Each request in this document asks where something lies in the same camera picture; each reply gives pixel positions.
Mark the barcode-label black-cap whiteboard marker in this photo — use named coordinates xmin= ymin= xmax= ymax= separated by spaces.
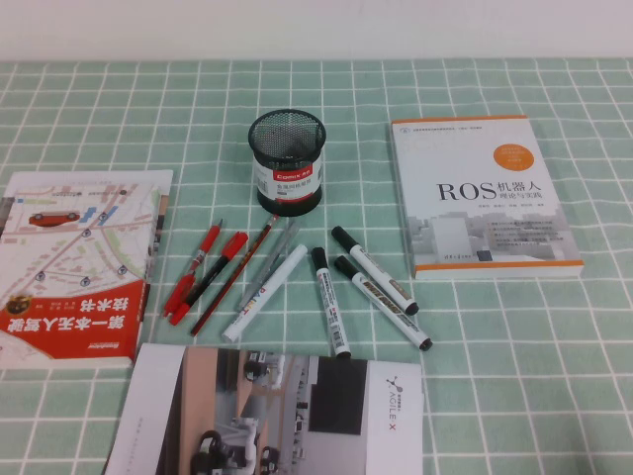
xmin=310 ymin=245 xmax=353 ymax=359

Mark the red ballpoint pen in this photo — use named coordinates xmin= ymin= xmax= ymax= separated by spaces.
xmin=163 ymin=218 xmax=225 ymax=318

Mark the black mesh pen holder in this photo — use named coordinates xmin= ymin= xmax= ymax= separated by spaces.
xmin=247 ymin=109 xmax=328 ymax=218

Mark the short gold-label black-cap marker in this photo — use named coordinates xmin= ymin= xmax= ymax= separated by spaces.
xmin=330 ymin=226 xmax=421 ymax=317

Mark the long gold-label black-cap marker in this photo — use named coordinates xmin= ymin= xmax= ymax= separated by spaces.
xmin=333 ymin=254 xmax=434 ymax=353

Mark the black pen with red cap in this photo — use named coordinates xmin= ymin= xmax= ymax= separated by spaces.
xmin=168 ymin=231 xmax=249 ymax=327

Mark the grey translucent pen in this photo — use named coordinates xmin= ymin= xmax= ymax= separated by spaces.
xmin=238 ymin=220 xmax=302 ymax=313

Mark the red map-cover car book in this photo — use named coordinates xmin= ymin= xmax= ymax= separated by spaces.
xmin=0 ymin=169 xmax=175 ymax=370

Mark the red and black pencil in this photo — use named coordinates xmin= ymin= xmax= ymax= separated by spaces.
xmin=190 ymin=213 xmax=277 ymax=337

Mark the green checked tablecloth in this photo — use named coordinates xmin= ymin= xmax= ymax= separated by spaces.
xmin=0 ymin=58 xmax=633 ymax=475

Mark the white paint marker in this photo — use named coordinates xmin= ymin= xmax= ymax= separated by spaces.
xmin=221 ymin=243 xmax=309 ymax=343

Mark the white ROS robotics book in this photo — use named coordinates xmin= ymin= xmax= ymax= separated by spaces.
xmin=390 ymin=114 xmax=585 ymax=281

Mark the AgileX brochure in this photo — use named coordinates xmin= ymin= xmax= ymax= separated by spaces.
xmin=102 ymin=342 xmax=425 ymax=475

